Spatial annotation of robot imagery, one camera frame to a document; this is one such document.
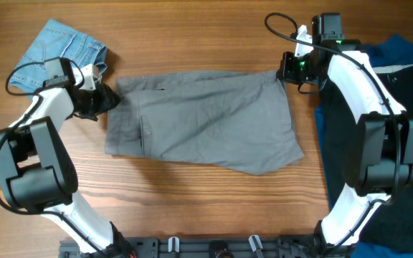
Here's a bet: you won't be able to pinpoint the grey shorts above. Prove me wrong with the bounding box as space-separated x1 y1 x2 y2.
105 71 303 175

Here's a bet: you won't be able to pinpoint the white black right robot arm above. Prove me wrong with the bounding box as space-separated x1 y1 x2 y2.
277 13 413 257

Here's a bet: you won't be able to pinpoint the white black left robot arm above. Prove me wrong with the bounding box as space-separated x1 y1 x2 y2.
0 57 137 257

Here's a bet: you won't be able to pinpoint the folded blue denim jeans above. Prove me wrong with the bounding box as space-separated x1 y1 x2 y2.
9 19 108 92

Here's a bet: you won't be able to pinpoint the dark blue garment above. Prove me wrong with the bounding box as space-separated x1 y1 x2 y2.
314 34 413 209

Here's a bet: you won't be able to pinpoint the black garment with mesh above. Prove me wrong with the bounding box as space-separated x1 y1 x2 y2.
315 66 413 257

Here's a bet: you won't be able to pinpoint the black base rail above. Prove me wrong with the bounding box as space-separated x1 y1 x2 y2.
58 234 322 258

